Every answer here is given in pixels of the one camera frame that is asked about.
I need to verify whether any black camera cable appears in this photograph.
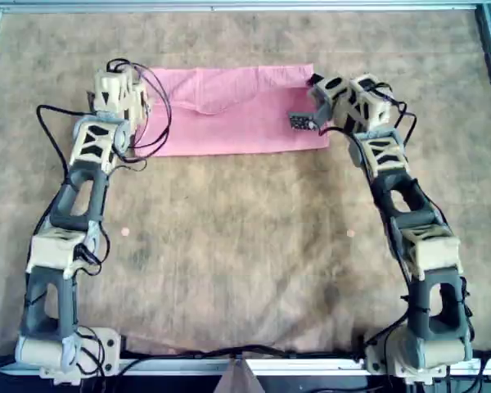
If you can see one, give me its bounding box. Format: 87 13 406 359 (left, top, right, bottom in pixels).
106 59 173 149
370 84 418 144

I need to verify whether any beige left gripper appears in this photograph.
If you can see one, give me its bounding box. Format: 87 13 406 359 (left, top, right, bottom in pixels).
93 67 155 124

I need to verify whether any pink cloth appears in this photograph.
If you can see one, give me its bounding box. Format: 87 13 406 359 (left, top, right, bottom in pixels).
133 62 330 159

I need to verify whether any black wrist camera circuit board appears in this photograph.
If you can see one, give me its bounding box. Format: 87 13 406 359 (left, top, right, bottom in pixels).
287 111 317 133

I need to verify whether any aluminium table frame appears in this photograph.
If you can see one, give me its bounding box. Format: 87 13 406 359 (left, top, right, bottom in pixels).
0 0 491 377

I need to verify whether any brown triangular block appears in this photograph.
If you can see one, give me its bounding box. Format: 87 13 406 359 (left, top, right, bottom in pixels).
214 359 265 393

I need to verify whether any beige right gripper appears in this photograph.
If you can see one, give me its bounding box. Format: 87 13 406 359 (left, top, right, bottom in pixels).
308 73 394 132

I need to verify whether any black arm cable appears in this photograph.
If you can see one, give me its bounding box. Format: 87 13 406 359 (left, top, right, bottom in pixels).
35 104 95 230

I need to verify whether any black base cable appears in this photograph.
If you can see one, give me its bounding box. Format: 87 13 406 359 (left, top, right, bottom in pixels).
118 346 367 361

